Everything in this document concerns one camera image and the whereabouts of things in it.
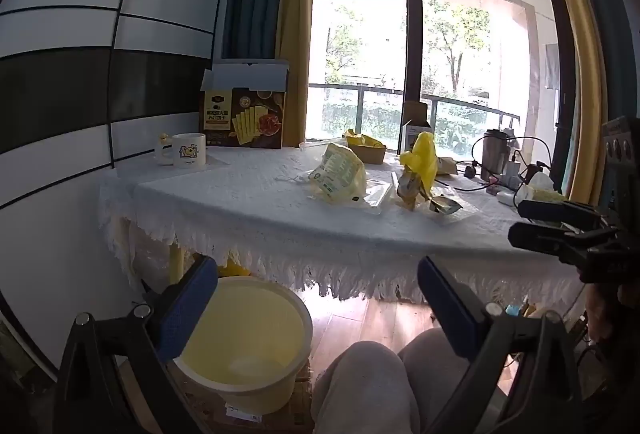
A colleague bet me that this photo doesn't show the yellow shopping bag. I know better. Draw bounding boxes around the yellow shopping bag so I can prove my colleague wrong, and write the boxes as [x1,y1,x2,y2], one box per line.
[220,254,251,277]

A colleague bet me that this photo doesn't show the yellow snack bag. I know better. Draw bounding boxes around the yellow snack bag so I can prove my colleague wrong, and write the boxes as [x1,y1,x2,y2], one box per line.
[306,141,367,205]

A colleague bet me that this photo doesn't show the person's right hand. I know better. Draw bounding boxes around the person's right hand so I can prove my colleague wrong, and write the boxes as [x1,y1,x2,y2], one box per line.
[582,284,623,346]

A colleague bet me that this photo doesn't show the bunch of yellow sachets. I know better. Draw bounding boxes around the bunch of yellow sachets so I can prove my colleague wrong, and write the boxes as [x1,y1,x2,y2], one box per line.
[342,129,386,149]

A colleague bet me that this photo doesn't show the white product box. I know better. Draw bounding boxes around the white product box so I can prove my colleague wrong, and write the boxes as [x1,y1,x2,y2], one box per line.
[398,121,432,155]

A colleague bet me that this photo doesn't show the steel electric kettle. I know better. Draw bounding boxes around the steel electric kettle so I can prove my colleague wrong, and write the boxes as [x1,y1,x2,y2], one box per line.
[472,129,511,175]

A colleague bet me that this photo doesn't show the white cartoon mug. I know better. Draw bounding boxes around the white cartoon mug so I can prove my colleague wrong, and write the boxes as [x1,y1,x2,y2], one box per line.
[152,132,207,171]

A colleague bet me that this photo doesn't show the white charger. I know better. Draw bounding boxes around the white charger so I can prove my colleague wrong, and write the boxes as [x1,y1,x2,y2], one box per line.
[502,149,523,187]

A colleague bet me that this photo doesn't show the black cable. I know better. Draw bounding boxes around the black cable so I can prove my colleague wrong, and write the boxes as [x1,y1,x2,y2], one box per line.
[430,159,551,195]

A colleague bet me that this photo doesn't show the gold snack packet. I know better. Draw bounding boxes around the gold snack packet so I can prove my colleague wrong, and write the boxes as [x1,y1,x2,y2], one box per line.
[395,169,433,211]

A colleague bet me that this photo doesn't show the yellow plastic bag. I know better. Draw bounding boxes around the yellow plastic bag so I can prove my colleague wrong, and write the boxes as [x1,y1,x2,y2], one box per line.
[398,131,439,190]

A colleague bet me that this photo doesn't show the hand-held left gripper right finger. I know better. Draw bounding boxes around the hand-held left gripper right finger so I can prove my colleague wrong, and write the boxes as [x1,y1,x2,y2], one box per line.
[417,255,583,434]

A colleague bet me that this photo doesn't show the yellow curtain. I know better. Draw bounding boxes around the yellow curtain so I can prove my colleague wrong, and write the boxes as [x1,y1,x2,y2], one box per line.
[530,0,608,205]
[275,0,321,150]

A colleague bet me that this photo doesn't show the small cardboard tray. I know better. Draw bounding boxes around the small cardboard tray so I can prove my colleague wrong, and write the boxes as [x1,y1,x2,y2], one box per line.
[346,139,387,164]

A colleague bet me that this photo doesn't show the balcony railing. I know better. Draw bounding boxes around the balcony railing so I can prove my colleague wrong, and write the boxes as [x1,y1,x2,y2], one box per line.
[307,82,521,150]

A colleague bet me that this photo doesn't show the white crumpled bag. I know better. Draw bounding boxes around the white crumpled bag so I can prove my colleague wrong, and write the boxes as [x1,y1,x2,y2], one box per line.
[520,171,566,205]

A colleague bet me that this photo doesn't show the small gold packet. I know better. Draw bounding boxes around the small gold packet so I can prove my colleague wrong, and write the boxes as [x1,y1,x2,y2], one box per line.
[429,195,466,215]

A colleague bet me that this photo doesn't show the brown cardboard box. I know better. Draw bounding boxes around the brown cardboard box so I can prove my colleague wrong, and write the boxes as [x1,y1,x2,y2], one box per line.
[402,101,433,127]

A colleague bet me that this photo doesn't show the black and white wardrobe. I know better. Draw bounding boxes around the black and white wardrobe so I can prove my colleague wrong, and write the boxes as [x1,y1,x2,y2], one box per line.
[0,0,238,380]

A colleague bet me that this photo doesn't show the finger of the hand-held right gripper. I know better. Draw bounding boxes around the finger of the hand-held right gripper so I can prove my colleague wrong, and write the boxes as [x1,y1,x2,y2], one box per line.
[517,199,603,229]
[508,221,587,261]

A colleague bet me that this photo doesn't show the brown cracker box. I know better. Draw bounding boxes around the brown cracker box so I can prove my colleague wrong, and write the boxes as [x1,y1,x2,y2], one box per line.
[199,59,291,150]

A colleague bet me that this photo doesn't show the person's grey pants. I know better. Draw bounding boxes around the person's grey pants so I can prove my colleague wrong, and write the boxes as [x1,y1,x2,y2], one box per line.
[310,326,506,434]

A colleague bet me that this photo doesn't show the white lace tablecloth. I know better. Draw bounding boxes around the white lace tablecloth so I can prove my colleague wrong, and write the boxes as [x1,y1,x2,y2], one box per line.
[97,145,601,302]

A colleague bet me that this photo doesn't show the pale yellow plastic bin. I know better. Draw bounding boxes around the pale yellow plastic bin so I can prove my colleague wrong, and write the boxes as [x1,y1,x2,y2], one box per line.
[172,275,314,415]

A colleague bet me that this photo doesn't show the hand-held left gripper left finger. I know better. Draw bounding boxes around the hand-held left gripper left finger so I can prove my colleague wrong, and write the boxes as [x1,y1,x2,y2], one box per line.
[52,255,221,434]

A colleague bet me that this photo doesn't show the yellow table leg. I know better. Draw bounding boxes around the yellow table leg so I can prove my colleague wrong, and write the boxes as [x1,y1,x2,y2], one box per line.
[169,244,186,287]

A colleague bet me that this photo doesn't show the clear plastic wrapper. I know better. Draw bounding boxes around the clear plastic wrapper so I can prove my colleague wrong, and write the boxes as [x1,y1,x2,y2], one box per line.
[360,179,401,215]

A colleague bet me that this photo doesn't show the black window frame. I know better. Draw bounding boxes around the black window frame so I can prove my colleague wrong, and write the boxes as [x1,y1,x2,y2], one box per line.
[305,0,581,155]

